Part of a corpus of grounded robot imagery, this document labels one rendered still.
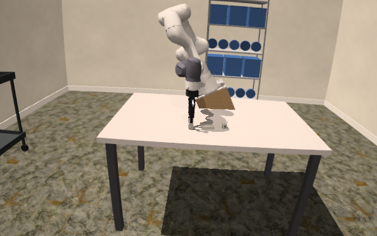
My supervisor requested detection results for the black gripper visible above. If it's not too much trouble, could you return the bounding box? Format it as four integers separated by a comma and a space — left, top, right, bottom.
186, 90, 199, 128

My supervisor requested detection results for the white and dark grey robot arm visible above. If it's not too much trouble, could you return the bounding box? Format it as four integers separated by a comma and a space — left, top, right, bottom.
158, 4, 220, 95

